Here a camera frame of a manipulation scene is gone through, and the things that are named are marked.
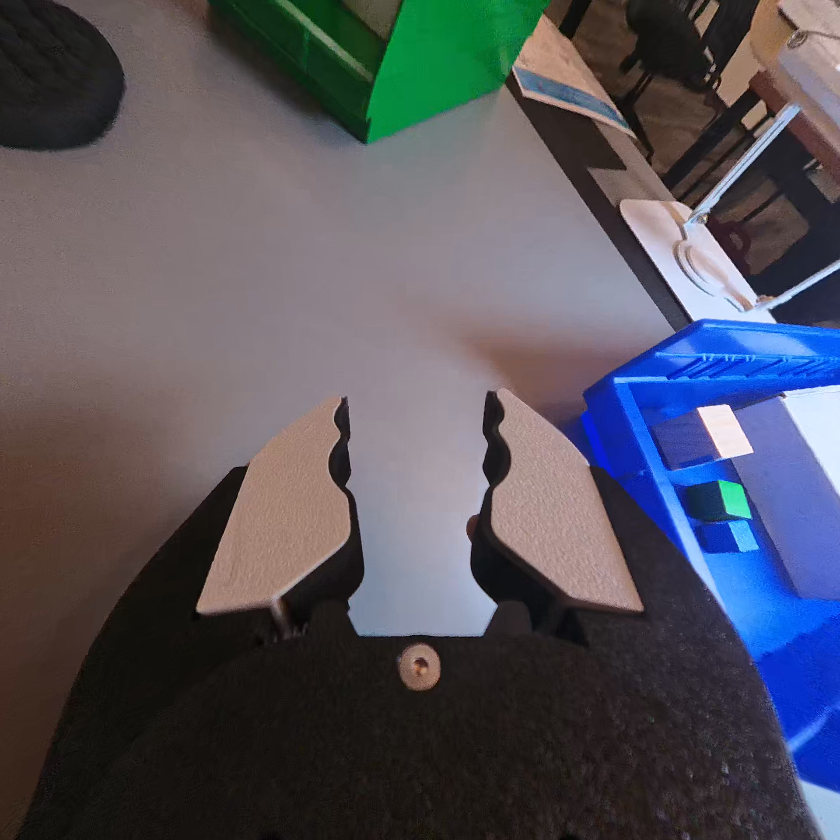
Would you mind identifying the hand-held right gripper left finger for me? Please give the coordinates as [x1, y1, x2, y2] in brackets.
[197, 395, 365, 634]

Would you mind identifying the blue cube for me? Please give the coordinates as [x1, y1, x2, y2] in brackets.
[696, 520, 760, 555]

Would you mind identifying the brown wooden table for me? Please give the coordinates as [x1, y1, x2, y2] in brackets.
[748, 69, 840, 188]

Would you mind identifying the green plastic bin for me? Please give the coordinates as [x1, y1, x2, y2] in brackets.
[210, 0, 549, 144]

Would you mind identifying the blue printed paper sheet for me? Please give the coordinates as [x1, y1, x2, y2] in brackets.
[512, 16, 639, 140]

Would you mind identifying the blue plastic bin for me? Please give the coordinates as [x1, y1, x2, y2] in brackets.
[564, 319, 840, 795]

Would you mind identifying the pale wooden cube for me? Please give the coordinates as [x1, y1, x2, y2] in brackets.
[651, 403, 754, 472]

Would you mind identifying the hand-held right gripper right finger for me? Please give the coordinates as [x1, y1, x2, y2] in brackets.
[467, 388, 644, 632]

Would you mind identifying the white lamp base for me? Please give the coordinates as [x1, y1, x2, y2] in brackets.
[620, 101, 840, 322]

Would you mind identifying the black chair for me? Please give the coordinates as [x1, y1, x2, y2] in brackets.
[564, 0, 762, 126]

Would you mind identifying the green cube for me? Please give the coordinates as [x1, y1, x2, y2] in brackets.
[686, 480, 752, 524]

